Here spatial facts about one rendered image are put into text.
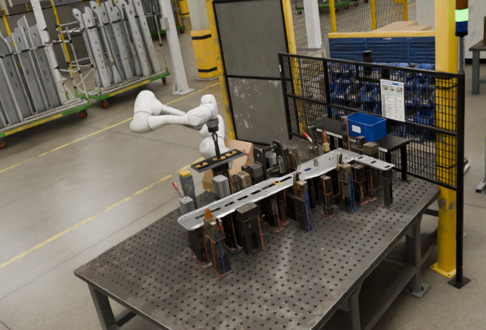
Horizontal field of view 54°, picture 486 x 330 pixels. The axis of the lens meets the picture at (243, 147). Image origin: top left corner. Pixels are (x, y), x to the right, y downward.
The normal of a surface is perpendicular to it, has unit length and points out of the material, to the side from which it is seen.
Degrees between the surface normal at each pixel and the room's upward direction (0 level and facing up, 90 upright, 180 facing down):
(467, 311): 0
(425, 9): 90
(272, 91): 89
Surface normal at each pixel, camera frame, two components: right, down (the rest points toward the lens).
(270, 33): -0.65, 0.37
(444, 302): -0.15, -0.92
